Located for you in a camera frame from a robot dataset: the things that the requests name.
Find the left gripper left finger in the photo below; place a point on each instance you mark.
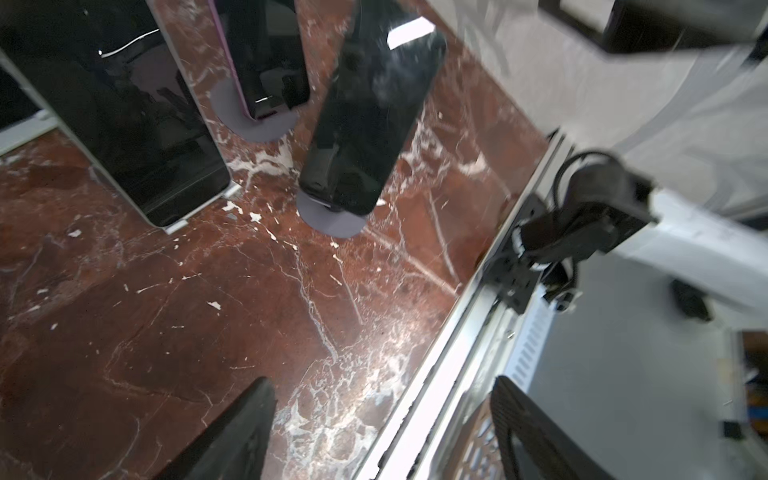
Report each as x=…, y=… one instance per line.
x=235, y=444

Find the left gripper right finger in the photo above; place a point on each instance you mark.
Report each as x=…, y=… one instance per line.
x=552, y=451

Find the dark grey round phone stand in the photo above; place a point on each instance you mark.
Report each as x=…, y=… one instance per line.
x=322, y=218

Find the black phone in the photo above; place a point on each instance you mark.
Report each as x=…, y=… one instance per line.
x=386, y=67

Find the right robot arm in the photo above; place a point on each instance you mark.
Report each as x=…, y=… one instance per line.
x=677, y=90

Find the grey round stand right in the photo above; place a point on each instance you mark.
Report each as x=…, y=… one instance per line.
x=227, y=106

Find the white phone stand centre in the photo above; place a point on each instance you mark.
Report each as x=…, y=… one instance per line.
x=25, y=131

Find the white framed phone centre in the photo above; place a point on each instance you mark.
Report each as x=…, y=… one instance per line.
x=105, y=70

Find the purple edged phone right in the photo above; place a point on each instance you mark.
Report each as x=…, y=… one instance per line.
x=263, y=45

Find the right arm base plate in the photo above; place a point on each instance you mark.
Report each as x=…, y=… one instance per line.
x=507, y=273

